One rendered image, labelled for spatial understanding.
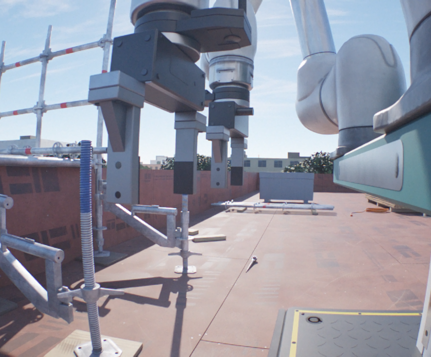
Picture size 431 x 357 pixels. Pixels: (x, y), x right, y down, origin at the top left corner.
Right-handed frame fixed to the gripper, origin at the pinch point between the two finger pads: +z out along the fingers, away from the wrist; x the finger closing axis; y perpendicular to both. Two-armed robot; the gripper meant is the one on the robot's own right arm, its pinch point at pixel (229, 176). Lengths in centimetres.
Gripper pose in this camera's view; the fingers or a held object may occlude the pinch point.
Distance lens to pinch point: 57.2
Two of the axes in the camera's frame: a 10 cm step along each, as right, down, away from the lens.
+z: -0.2, 10.0, 0.2
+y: 9.7, 0.2, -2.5
